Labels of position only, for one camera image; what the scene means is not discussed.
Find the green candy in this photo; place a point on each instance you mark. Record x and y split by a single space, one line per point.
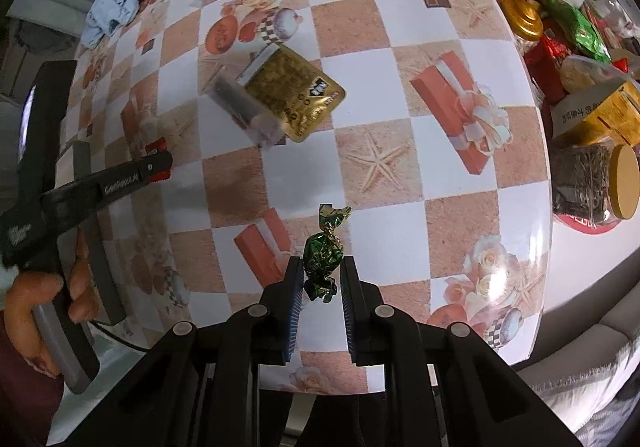
322 259

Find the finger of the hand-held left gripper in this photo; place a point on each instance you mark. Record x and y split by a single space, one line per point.
115 184

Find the person's left forearm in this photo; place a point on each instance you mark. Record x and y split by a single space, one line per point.
20 392

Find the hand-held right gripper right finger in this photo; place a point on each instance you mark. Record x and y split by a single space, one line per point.
347 307

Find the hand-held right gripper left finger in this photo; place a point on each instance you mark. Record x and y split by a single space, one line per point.
295 307

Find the grey sofa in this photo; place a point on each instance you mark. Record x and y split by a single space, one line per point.
615 327

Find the person's left hand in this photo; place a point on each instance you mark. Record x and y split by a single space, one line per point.
35 289

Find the red plate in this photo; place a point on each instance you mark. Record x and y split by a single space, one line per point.
580 224

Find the checkered printed tablecloth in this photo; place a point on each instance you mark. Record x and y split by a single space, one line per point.
430 27

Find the gold lid jar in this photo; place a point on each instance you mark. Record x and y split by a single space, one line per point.
522 17

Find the white cushion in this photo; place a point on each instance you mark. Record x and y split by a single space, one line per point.
565 392

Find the gold snack packet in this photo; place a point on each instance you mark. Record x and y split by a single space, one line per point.
295 97

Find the small red candy packet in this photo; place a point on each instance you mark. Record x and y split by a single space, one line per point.
156 146

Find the beige lid seed jar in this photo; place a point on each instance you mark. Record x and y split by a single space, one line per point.
585 182

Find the yellow cardboard box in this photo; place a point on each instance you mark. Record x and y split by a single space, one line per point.
605 112

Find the light blue cloth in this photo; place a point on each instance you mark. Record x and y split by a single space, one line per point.
112 12

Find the grey stick snack packet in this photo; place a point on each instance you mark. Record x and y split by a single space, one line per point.
245 109

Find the green foil bag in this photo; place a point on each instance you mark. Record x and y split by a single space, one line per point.
575 29

